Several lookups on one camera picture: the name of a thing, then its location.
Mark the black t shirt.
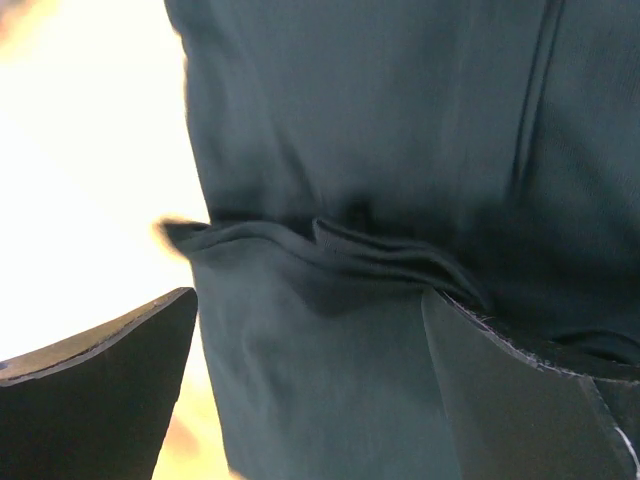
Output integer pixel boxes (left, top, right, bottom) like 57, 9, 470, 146
164, 1, 639, 479

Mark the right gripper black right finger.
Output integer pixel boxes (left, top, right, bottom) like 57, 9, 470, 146
422, 291, 639, 480

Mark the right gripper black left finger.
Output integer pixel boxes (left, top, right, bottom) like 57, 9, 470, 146
1, 288, 198, 480

